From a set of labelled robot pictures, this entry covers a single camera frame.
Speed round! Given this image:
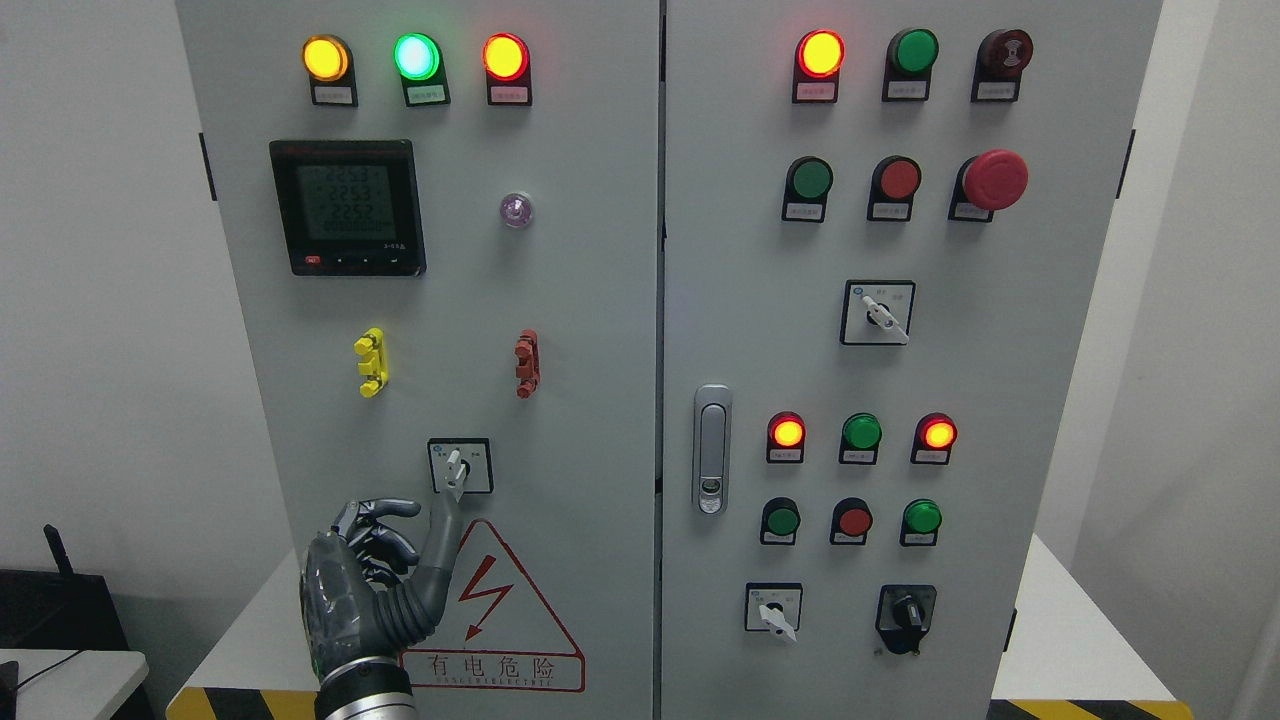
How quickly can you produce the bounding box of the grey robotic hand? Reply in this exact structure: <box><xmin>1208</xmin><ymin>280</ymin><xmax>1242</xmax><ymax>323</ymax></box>
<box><xmin>300</xmin><ymin>492</ymin><xmax>463</xmax><ymax>684</ymax></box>

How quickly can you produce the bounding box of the door rotary switch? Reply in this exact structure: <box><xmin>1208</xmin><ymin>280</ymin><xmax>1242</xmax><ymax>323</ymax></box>
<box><xmin>425</xmin><ymin>437</ymin><xmax>494</xmax><ymax>500</ymax></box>

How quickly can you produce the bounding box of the red triangle danger sticker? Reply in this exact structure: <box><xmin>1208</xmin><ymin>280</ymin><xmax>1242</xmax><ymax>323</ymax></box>
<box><xmin>399</xmin><ymin>519</ymin><xmax>586</xmax><ymax>693</ymax></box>

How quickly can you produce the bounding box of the yellow plastic terminal clip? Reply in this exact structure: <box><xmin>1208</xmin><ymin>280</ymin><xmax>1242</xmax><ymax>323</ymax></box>
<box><xmin>353</xmin><ymin>327</ymin><xmax>389</xmax><ymax>398</ymax></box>

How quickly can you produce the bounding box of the white side table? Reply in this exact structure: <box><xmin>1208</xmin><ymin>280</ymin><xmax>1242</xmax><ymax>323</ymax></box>
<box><xmin>15</xmin><ymin>651</ymin><xmax>148</xmax><ymax>719</ymax></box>

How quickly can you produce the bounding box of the red plastic terminal clip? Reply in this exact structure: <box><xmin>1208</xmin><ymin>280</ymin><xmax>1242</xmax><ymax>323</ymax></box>
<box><xmin>513</xmin><ymin>328</ymin><xmax>541</xmax><ymax>400</ymax></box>

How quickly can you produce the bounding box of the black device with antenna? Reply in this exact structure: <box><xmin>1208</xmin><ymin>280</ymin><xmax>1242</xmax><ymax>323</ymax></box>
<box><xmin>1</xmin><ymin>524</ymin><xmax>131</xmax><ymax>651</ymax></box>

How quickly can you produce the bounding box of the grey left cabinet door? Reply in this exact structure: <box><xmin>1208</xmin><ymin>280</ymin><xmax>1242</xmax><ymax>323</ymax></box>
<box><xmin>177</xmin><ymin>1</ymin><xmax>662</xmax><ymax>719</ymax></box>

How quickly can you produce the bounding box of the grey cabinet door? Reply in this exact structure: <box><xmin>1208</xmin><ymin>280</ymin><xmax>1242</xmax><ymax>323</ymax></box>
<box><xmin>177</xmin><ymin>1</ymin><xmax>662</xmax><ymax>719</ymax></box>
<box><xmin>660</xmin><ymin>1</ymin><xmax>1161</xmax><ymax>719</ymax></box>

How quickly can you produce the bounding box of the black digital power meter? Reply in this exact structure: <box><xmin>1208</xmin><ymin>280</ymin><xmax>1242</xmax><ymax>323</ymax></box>
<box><xmin>269</xmin><ymin>138</ymin><xmax>428</xmax><ymax>277</ymax></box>

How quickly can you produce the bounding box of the small clear light bulb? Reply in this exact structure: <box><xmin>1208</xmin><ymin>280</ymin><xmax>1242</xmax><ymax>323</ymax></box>
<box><xmin>499</xmin><ymin>192</ymin><xmax>535</xmax><ymax>229</ymax></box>

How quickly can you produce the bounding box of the green push button lower left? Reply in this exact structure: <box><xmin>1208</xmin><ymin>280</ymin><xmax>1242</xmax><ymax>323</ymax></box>
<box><xmin>759</xmin><ymin>497</ymin><xmax>803</xmax><ymax>546</ymax></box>

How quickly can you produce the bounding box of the green push button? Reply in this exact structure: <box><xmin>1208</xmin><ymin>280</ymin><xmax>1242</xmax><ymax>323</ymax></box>
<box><xmin>759</xmin><ymin>497</ymin><xmax>803</xmax><ymax>546</ymax></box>
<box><xmin>899</xmin><ymin>498</ymin><xmax>943</xmax><ymax>547</ymax></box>
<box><xmin>781</xmin><ymin>155</ymin><xmax>835</xmax><ymax>223</ymax></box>

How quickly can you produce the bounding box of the red lit lamp lower left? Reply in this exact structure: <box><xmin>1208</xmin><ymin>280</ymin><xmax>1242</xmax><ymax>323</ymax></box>
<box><xmin>765</xmin><ymin>411</ymin><xmax>806</xmax><ymax>464</ymax></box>

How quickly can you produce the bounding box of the red push button lower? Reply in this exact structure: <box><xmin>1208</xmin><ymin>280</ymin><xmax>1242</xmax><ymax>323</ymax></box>
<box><xmin>829</xmin><ymin>497</ymin><xmax>874</xmax><ymax>546</ymax></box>

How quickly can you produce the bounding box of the red push button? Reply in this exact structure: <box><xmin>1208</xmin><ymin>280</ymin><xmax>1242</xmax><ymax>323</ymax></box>
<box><xmin>829</xmin><ymin>497</ymin><xmax>874</xmax><ymax>546</ymax></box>
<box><xmin>867</xmin><ymin>155</ymin><xmax>922</xmax><ymax>223</ymax></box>

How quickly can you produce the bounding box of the green lamp lower middle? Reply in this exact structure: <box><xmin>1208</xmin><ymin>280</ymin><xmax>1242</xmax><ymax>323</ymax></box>
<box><xmin>838</xmin><ymin>413</ymin><xmax>883</xmax><ymax>465</ymax></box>

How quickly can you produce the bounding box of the yellow indicator lamp top left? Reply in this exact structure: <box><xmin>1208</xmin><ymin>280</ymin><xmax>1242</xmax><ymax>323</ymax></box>
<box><xmin>301</xmin><ymin>35</ymin><xmax>358</xmax><ymax>108</ymax></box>

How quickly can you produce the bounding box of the green lit indicator lamp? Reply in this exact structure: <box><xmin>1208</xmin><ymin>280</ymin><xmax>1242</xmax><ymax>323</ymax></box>
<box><xmin>393</xmin><ymin>32</ymin><xmax>451</xmax><ymax>108</ymax></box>

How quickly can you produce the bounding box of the red lit indicator lamp left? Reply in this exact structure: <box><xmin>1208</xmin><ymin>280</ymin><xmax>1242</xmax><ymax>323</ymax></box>
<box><xmin>483</xmin><ymin>32</ymin><xmax>532</xmax><ymax>106</ymax></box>

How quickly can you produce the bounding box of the green push button lower right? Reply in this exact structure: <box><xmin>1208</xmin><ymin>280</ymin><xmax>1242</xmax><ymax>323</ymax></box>
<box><xmin>899</xmin><ymin>498</ymin><xmax>943</xmax><ymax>547</ymax></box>

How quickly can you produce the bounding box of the red lit lamp lower right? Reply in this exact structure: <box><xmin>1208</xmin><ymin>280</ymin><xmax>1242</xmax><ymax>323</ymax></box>
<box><xmin>910</xmin><ymin>413</ymin><xmax>957</xmax><ymax>466</ymax></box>

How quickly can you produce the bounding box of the green push button upper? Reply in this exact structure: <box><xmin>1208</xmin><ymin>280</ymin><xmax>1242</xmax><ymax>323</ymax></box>
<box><xmin>781</xmin><ymin>155</ymin><xmax>835</xmax><ymax>223</ymax></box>

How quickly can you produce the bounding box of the grey right cabinet door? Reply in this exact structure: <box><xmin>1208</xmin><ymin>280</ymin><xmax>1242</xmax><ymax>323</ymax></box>
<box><xmin>660</xmin><ymin>1</ymin><xmax>1161</xmax><ymax>719</ymax></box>

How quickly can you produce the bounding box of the red push button upper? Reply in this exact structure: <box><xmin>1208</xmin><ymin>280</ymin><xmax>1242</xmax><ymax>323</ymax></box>
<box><xmin>867</xmin><ymin>155</ymin><xmax>922</xmax><ymax>223</ymax></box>

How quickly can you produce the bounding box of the red lit lamp top right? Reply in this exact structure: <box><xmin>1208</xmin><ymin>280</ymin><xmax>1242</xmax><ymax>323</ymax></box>
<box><xmin>791</xmin><ymin>28</ymin><xmax>846</xmax><ymax>104</ymax></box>

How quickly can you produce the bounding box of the white platform with hazard stripes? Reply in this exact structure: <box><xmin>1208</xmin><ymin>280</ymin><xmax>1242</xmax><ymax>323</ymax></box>
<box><xmin>166</xmin><ymin>537</ymin><xmax>1193</xmax><ymax>719</ymax></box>

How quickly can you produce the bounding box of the red emergency stop button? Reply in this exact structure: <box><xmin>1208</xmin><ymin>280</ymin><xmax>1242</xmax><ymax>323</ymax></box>
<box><xmin>948</xmin><ymin>149</ymin><xmax>1029</xmax><ymax>223</ymax></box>

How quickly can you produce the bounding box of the green lamp top right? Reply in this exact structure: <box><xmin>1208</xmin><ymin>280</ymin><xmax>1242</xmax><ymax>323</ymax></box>
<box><xmin>881</xmin><ymin>27</ymin><xmax>940</xmax><ymax>102</ymax></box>

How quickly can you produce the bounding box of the dark red buzzer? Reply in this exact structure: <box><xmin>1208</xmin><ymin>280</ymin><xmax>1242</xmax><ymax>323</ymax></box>
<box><xmin>970</xmin><ymin>29</ymin><xmax>1034</xmax><ymax>102</ymax></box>

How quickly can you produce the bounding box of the silver door handle lock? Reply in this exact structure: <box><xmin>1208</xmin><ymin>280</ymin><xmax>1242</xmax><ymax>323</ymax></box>
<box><xmin>692</xmin><ymin>384</ymin><xmax>733</xmax><ymax>515</ymax></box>

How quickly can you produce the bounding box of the lower white rotary switch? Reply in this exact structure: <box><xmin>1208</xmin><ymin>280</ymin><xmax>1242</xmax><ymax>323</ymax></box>
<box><xmin>742</xmin><ymin>582</ymin><xmax>803</xmax><ymax>644</ymax></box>

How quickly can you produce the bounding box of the black knob selector switch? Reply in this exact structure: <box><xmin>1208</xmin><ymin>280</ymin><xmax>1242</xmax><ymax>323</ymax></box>
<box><xmin>876</xmin><ymin>584</ymin><xmax>937</xmax><ymax>655</ymax></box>

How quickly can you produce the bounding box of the upper right rotary switch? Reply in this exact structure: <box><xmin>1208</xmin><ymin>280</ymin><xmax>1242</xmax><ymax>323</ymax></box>
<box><xmin>840</xmin><ymin>279</ymin><xmax>916</xmax><ymax>346</ymax></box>

